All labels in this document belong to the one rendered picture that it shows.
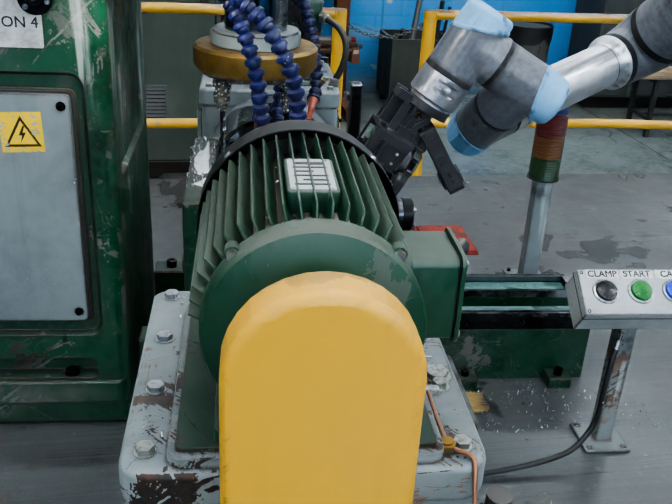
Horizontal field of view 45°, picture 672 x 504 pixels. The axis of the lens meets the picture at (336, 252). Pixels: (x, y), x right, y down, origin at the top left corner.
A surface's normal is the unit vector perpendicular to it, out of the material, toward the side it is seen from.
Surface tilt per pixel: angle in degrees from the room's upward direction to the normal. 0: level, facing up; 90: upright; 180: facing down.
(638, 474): 0
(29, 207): 90
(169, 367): 0
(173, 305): 0
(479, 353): 90
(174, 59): 90
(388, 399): 90
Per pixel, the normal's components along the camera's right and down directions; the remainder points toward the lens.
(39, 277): 0.10, 0.43
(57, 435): 0.05, -0.91
